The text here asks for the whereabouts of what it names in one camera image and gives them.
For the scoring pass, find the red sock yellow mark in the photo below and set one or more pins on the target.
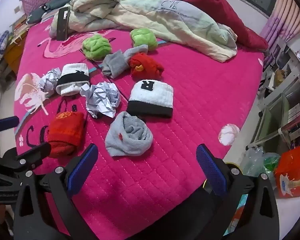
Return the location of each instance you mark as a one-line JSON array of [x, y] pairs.
[[146, 66]]

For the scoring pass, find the white black sock letter print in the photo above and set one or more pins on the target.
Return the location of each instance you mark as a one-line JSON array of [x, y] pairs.
[[151, 97]]

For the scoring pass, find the large crumpled paper ball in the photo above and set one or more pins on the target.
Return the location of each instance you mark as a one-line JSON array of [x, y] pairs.
[[102, 98]]

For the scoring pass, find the wooden nightstand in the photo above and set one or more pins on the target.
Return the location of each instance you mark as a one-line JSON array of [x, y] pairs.
[[13, 52]]

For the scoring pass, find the grey sock red mark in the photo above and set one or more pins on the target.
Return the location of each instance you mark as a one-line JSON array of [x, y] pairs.
[[130, 135]]

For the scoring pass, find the plain grey sock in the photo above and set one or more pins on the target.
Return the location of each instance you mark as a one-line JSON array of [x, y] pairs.
[[115, 66]]

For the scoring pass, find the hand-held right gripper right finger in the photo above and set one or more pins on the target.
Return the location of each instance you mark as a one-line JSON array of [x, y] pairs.
[[211, 170]]

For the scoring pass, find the clear plastic bags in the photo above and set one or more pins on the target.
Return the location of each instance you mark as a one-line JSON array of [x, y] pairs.
[[257, 160]]

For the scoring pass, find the orange printed carton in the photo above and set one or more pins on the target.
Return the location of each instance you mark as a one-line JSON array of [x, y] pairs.
[[293, 172]]

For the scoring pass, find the small crumpled paper ball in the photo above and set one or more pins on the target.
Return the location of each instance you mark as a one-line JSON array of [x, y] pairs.
[[48, 80]]

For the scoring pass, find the dark green pillow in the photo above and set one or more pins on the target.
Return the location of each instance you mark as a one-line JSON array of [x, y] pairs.
[[47, 7]]

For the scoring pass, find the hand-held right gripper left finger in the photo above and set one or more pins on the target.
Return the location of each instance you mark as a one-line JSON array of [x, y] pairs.
[[81, 170]]

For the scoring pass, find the pale green shelf rack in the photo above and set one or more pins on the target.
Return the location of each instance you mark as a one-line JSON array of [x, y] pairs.
[[282, 105]]

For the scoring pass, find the pink purple curtain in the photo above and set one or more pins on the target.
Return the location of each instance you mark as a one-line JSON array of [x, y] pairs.
[[285, 12]]

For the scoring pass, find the row of books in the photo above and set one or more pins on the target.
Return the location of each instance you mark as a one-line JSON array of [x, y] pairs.
[[20, 27]]

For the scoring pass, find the dark smartphone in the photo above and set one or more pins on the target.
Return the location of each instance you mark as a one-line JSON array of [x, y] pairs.
[[63, 23]]

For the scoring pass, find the white black sock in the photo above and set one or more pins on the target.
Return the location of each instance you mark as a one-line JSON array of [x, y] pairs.
[[73, 78]]

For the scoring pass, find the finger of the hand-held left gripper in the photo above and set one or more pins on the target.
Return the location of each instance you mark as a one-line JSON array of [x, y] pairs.
[[37, 151], [5, 123]]

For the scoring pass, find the pink printed bedspread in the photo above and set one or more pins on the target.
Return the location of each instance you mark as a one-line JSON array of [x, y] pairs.
[[190, 92]]

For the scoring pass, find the red sock orange emblem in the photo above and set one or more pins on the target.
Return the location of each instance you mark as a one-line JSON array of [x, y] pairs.
[[65, 132]]

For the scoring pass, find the green fluffy sock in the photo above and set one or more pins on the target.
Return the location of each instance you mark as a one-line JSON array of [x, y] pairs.
[[143, 38], [97, 47]]

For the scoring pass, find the pale green cream quilt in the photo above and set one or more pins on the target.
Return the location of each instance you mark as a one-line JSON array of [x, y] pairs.
[[165, 17]]

